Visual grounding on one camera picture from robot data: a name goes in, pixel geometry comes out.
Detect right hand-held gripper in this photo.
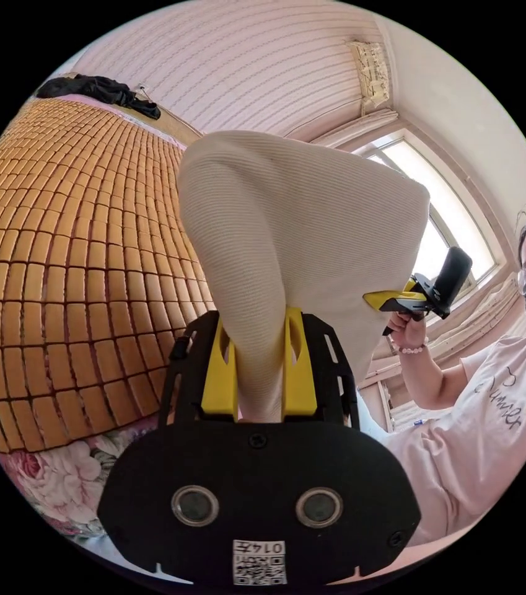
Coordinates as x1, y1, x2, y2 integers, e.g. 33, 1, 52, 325
362, 273, 452, 337

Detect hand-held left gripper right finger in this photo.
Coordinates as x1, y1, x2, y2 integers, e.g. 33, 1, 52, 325
282, 307, 318, 418

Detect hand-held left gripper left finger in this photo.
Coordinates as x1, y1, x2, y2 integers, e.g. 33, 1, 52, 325
201, 319, 239, 423

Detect white pants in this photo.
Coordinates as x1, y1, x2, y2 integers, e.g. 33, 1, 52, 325
177, 130, 431, 423

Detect person's right forearm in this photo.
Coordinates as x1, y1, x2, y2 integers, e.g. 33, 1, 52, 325
397, 342, 477, 412

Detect person's right hand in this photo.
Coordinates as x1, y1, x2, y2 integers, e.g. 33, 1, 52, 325
388, 310, 429, 350

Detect window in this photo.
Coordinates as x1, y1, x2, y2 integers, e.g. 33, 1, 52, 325
336, 125, 514, 298

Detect person's body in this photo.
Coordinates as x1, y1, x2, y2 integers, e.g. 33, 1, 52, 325
383, 214, 526, 547

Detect bed with woven mat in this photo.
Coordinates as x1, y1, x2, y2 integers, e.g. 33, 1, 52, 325
0, 95, 217, 540

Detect pile of clothes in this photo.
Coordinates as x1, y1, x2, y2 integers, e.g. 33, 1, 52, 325
35, 74, 162, 121

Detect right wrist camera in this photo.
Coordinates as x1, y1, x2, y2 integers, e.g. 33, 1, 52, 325
434, 247, 473, 317

